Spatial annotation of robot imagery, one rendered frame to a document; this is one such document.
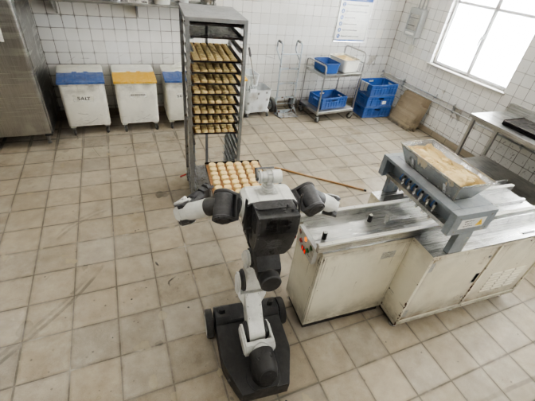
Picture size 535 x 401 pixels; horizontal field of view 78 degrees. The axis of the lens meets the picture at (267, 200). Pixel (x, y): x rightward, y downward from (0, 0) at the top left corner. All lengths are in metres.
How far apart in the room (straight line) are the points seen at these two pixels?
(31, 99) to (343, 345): 4.20
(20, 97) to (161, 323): 3.19
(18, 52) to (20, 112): 0.69
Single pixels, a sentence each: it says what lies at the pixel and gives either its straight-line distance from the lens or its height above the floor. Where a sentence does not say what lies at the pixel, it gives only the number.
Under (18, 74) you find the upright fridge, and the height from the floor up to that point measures 0.90.
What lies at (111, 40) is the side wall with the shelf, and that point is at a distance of 5.49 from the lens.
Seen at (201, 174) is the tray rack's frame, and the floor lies 0.15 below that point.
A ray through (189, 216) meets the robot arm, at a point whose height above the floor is 1.19.
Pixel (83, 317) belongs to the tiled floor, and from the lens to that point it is 2.89.
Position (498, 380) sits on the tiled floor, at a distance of 3.16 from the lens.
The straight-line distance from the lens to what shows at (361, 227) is 2.35.
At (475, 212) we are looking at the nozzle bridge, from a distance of 2.28.
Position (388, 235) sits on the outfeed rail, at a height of 0.89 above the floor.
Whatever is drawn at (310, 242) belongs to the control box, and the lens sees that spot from 2.12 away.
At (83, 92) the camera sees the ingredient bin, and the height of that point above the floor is 0.59.
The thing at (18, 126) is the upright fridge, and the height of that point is 0.30.
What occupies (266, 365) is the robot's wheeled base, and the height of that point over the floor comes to 0.36.
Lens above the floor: 2.27
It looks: 37 degrees down
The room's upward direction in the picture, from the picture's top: 8 degrees clockwise
